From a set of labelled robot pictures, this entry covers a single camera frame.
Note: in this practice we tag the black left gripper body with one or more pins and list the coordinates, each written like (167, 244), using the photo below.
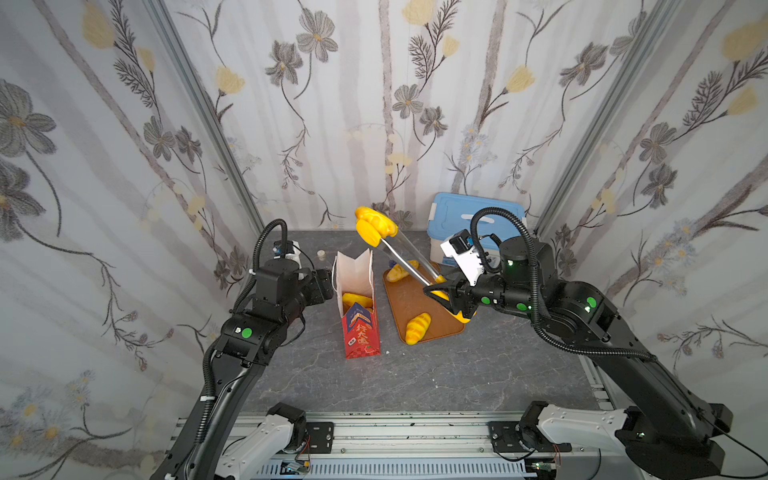
(324, 285)

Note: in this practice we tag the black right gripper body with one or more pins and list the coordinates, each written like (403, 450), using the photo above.
(458, 297)

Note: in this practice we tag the red paper gift bag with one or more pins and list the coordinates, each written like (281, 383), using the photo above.
(360, 326)

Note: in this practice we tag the yellow steel kitchen tongs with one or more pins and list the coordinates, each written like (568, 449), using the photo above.
(404, 252)

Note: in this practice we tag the yellow ridged bread roll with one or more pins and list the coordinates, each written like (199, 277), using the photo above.
(373, 226)

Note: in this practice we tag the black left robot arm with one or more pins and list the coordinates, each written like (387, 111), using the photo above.
(276, 294)

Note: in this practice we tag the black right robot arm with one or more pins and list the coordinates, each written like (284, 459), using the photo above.
(668, 431)

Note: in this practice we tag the small yellow bread roll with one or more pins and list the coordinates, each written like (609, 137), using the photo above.
(416, 328)

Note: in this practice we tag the yellow long bread roll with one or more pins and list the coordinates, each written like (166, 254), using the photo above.
(396, 273)

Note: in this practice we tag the brown wooden tray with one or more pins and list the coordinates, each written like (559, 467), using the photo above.
(407, 300)

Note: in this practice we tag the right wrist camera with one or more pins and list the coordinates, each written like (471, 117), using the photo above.
(461, 249)

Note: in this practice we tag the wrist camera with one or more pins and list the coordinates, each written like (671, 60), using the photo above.
(286, 255)
(461, 249)

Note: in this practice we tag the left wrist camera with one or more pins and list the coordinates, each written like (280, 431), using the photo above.
(286, 255)

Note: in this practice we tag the aluminium frame rail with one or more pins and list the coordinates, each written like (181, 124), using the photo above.
(437, 445)

